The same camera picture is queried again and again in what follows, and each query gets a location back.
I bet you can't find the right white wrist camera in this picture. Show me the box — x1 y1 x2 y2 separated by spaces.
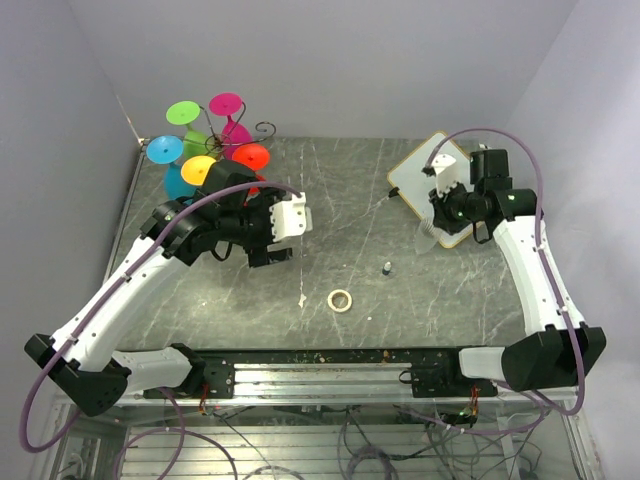
422 154 459 198

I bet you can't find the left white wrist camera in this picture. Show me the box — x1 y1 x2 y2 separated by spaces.
269 192 313 243

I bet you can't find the white board yellow rim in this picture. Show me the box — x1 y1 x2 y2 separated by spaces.
387 131 471 249

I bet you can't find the blue plastic wine glass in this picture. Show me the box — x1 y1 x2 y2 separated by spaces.
146 135 196 200

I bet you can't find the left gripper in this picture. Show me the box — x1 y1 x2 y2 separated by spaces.
218 182 294 266

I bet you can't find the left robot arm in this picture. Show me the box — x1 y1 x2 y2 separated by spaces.
25 160 308 417

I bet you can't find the clear plastic cup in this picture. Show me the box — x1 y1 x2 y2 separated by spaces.
414 217 441 255

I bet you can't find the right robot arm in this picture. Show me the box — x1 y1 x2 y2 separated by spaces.
423 149 606 396

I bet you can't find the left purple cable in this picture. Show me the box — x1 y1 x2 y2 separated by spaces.
18 180 304 480

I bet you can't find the aluminium mounting rail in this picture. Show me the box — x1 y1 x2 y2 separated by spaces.
54 349 581 406

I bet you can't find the red plastic wine glass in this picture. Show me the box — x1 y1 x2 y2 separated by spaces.
232 143 271 182

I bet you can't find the pink plastic wine glass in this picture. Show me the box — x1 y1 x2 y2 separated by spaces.
209 92 253 160

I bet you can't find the white tape roll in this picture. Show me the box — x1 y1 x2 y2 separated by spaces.
327 289 353 313

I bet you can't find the green plastic wine glass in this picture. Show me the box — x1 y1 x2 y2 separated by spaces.
165 100 219 161

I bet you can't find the copper wire glass rack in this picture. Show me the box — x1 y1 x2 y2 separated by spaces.
203 92 277 160

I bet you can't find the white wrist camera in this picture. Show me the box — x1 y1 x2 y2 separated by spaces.
422 154 459 198
269 192 313 243

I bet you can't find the orange plastic wine glass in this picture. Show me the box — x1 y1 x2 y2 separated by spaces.
181 155 217 187

